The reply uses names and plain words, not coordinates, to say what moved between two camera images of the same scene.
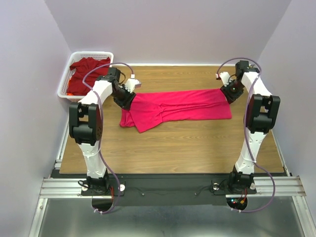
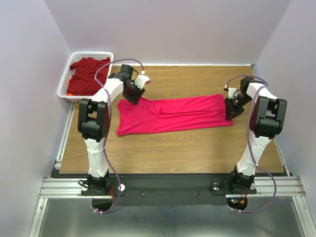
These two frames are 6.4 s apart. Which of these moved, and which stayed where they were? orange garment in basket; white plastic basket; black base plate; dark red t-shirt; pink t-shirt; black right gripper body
Moved: black right gripper body; pink t-shirt
Stayed: orange garment in basket; dark red t-shirt; white plastic basket; black base plate
